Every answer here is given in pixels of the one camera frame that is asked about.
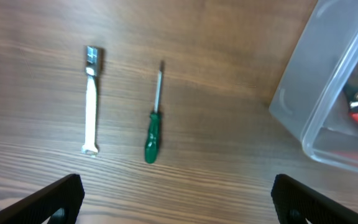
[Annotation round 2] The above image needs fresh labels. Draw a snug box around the silver flex socket wrench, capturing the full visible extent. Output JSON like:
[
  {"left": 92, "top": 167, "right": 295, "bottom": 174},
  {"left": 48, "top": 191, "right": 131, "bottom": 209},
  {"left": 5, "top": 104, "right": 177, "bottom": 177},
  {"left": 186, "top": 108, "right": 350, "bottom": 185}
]
[{"left": 81, "top": 45, "right": 101, "bottom": 156}]

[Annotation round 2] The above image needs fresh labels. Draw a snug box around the clear plastic storage container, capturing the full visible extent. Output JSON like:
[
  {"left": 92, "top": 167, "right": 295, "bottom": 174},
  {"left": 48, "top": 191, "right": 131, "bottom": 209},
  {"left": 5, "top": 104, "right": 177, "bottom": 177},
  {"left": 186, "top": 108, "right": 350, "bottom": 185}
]
[{"left": 269, "top": 0, "right": 358, "bottom": 172}]

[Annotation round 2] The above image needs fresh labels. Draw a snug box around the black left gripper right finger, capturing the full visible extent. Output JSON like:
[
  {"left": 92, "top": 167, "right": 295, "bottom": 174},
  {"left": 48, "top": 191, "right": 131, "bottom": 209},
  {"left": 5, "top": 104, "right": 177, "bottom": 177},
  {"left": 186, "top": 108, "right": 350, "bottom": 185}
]
[{"left": 271, "top": 174, "right": 358, "bottom": 224}]

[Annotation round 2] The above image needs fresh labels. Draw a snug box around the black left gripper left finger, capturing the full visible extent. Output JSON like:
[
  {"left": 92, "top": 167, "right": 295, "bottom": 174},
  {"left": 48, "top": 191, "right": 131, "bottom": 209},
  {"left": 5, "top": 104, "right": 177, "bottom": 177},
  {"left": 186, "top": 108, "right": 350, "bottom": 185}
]
[{"left": 0, "top": 174, "right": 85, "bottom": 224}]

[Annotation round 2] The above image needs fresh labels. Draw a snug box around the green handled screwdriver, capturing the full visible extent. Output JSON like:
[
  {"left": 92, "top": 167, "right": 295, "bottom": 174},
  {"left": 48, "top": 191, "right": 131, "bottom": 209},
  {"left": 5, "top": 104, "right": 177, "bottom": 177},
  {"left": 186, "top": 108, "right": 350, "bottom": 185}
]
[{"left": 144, "top": 60, "right": 165, "bottom": 164}]

